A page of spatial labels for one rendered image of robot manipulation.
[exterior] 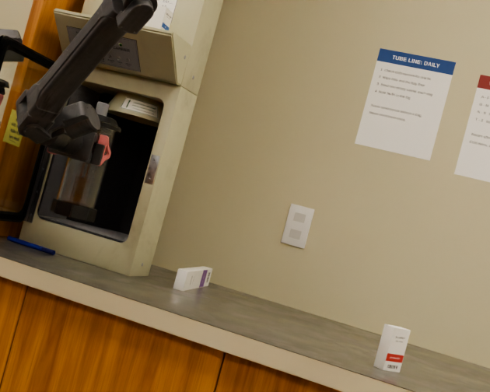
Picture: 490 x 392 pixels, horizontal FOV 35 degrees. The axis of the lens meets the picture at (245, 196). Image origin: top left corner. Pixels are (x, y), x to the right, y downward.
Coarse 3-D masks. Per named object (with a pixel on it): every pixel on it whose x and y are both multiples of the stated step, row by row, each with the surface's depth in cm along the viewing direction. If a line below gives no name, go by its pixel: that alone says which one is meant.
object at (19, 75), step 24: (0, 72) 164; (24, 72) 173; (0, 96) 166; (0, 120) 168; (0, 144) 171; (24, 144) 181; (0, 168) 173; (24, 168) 184; (0, 192) 176; (24, 192) 187
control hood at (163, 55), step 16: (64, 16) 181; (80, 16) 180; (64, 32) 185; (144, 32) 175; (160, 32) 173; (64, 48) 188; (144, 48) 178; (160, 48) 176; (176, 48) 175; (144, 64) 181; (160, 64) 179; (176, 64) 177; (160, 80) 183; (176, 80) 180
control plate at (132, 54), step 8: (72, 32) 183; (120, 40) 179; (128, 40) 178; (136, 40) 177; (112, 48) 181; (120, 48) 180; (128, 48) 179; (136, 48) 178; (112, 56) 183; (120, 56) 182; (128, 56) 181; (136, 56) 180; (104, 64) 186; (112, 64) 185; (120, 64) 184; (128, 64) 182; (136, 64) 181
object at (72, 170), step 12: (96, 132) 171; (108, 132) 173; (120, 132) 176; (72, 168) 171; (84, 168) 171; (96, 168) 172; (72, 180) 171; (84, 180) 171; (96, 180) 173; (60, 192) 172; (72, 192) 171; (84, 192) 171; (96, 192) 174; (72, 204) 171; (84, 204) 171; (96, 204) 176
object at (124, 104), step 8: (120, 96) 191; (128, 96) 190; (136, 96) 190; (112, 104) 191; (120, 104) 189; (128, 104) 189; (136, 104) 189; (144, 104) 189; (152, 104) 190; (160, 104) 192; (112, 112) 200; (120, 112) 188; (128, 112) 188; (136, 112) 188; (144, 112) 188; (152, 112) 190; (160, 112) 192; (136, 120) 204; (144, 120) 204; (152, 120) 189
